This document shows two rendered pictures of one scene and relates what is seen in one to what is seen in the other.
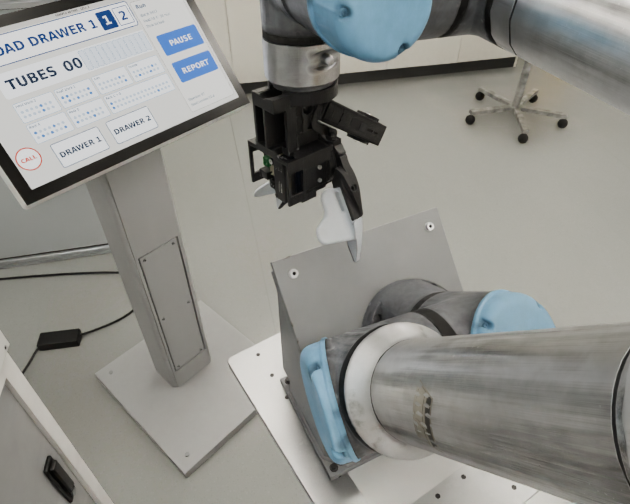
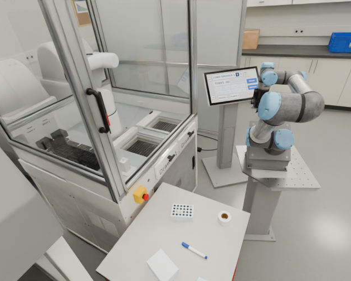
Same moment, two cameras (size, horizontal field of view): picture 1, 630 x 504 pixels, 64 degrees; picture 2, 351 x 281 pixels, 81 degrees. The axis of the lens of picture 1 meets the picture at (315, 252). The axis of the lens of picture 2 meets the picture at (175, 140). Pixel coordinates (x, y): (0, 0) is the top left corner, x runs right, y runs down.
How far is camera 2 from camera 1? 0.93 m
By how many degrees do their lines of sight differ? 32
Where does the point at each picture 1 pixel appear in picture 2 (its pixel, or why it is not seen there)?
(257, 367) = (241, 149)
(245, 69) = not seen: hidden behind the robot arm
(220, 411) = (228, 178)
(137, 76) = (239, 86)
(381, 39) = (268, 82)
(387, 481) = (258, 173)
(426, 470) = (268, 174)
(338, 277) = not seen: hidden behind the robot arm
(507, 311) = (283, 130)
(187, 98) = (248, 93)
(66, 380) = not seen: hidden behind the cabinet
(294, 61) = (261, 85)
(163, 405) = (215, 171)
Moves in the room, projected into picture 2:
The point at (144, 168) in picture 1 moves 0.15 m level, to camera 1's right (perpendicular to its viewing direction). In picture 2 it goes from (233, 107) to (248, 110)
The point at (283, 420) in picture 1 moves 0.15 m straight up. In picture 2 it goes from (242, 157) to (244, 141)
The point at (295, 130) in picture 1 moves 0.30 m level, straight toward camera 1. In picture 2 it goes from (259, 96) to (242, 116)
